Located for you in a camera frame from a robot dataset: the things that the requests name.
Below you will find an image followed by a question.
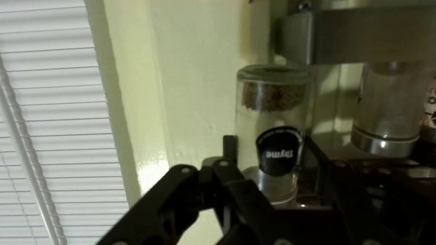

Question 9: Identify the glass thyme spice bottle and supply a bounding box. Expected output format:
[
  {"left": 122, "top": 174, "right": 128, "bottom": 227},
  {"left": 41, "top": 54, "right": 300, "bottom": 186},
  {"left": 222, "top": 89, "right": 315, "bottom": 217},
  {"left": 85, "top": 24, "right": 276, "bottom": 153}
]
[{"left": 235, "top": 63, "right": 316, "bottom": 206}]

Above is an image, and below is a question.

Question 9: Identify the white window blind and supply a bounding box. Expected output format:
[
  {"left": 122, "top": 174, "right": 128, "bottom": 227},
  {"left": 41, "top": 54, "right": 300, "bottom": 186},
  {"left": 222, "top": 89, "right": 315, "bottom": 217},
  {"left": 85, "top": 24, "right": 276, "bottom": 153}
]
[{"left": 0, "top": 0, "right": 138, "bottom": 245}]

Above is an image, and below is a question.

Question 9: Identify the metal spice rack shelf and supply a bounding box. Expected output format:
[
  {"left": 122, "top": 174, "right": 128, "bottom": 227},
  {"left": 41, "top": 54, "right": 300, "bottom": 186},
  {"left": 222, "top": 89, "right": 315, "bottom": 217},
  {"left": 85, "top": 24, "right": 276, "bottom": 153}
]
[{"left": 271, "top": 0, "right": 436, "bottom": 65}]

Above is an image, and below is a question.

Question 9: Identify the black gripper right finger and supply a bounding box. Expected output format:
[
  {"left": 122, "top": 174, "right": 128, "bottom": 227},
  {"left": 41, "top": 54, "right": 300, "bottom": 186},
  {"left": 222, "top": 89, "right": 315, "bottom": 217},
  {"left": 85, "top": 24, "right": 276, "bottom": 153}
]
[{"left": 301, "top": 134, "right": 436, "bottom": 245}]

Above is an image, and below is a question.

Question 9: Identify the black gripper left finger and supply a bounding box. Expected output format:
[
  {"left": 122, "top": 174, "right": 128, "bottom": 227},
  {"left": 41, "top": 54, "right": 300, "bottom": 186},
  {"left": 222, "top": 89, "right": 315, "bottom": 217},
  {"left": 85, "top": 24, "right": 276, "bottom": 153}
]
[{"left": 97, "top": 134, "right": 292, "bottom": 245}]

